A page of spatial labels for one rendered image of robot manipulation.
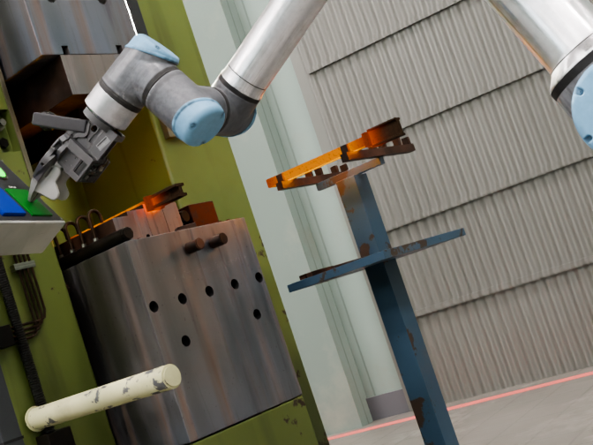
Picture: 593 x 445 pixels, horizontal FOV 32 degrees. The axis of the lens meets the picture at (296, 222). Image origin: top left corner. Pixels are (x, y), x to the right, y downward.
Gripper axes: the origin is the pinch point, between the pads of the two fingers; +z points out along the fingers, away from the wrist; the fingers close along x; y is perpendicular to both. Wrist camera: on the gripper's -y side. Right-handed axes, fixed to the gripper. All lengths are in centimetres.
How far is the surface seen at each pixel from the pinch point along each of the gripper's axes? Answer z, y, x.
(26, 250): 8.5, 6.3, -0.6
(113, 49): -22, -28, 50
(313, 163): -30, 21, 73
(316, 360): 81, 26, 345
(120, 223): 3.9, 4.4, 36.8
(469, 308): 5, 68, 328
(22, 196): 1.2, -0.6, -1.0
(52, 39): -17, -34, 35
